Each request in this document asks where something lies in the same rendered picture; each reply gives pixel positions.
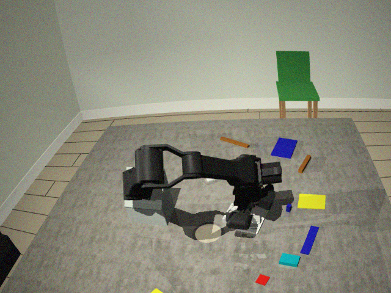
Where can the blue flat plate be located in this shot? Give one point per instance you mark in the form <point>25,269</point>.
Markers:
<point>284,148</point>

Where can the cyan rectangular block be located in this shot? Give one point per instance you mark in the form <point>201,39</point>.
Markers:
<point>289,260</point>

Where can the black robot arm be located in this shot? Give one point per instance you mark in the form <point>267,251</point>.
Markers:
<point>244,173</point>

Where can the red flat square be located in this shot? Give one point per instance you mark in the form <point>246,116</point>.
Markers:
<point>262,279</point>

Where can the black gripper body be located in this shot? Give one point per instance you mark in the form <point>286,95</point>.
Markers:
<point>241,220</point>

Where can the orange rectangular bar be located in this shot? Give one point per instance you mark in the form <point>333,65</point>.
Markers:
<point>304,164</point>
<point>235,142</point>

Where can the blue flat bar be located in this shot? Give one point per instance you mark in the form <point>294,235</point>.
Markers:
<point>309,240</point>

